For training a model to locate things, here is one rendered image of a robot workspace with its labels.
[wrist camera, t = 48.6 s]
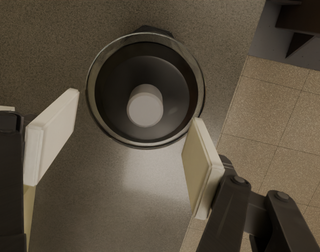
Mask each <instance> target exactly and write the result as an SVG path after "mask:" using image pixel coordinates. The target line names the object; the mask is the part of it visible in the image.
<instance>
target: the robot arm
mask: <svg viewBox="0 0 320 252"><path fill-rule="evenodd" d="M79 94H80V92H79V91H78V90H77V89H73V88H69V89H68V90H66V91H65V92H64V93H63V94H62V95H61V96H60V97H59V98H57V99H56V100H55V101H54V102H53V103H52V104H51V105H50V106H49V107H47V108H46V109H45V110H44V111H43V112H42V113H41V114H40V115H37V114H33V113H30V114H26V115H22V114H20V113H18V112H15V111H10V110H0V252H27V236H26V233H24V185H28V186H33V187H34V186H35V185H37V184H38V182H39V181H40V179H41V178H42V177H43V175H44V174H45V172H46V171H47V169H48V168H49V166H50V165H51V163H52V162H53V160H54V159H55V157H56V156H57V154H58V153H59V151H60V150H61V149H62V147H63V146H64V144H65V143H66V141H67V140H68V138H69V137H70V135H71V134H72V132H73V131H74V125H75V119H76V112H77V106H78V100H79ZM181 157H182V162H183V168H184V173H185V178H186V184H187V189H188V195H189V200H190V205H191V211H192V216H194V218H195V219H200V220H206V219H207V218H208V215H209V213H210V210H212V212H211V214H210V217H209V219H208V222H207V224H206V227H205V229H204V232H203V234H202V237H201V240H200V242H199V245H198V247H197V250H196V252H240V247H241V242H242V236H243V232H246V233H248V234H249V240H250V244H251V249H252V252H320V247H319V246H318V244H317V242H316V240H315V238H314V236H313V234H312V232H311V231H310V229H309V227H308V225H307V223H306V221H305V219H304V217H303V216H302V214H301V212H300V210H299V208H298V206H297V204H296V202H295V201H294V200H293V199H292V198H291V197H290V196H289V195H288V194H286V193H284V192H282V191H277V190H269V191H268V192H267V195H266V196H263V195H260V194H257V193H255V192H253V191H251V184H250V183H249V182H248V181H247V180H245V179H244V178H241V177H239V176H238V175H237V173H236V171H235V169H234V167H233V165H232V163H231V161H230V160H229V159H228V158H227V157H226V156H224V155H220V154H218V153H217V151H216V149H215V146H214V144H213V142H212V140H211V137H210V135H209V133H208V131H207V128H206V126H205V124H204V122H203V120H202V119H201V118H198V117H194V118H192V120H191V123H190V127H189V130H188V133H187V137H186V140H185V143H184V147H183V150H182V153H181Z"/></svg>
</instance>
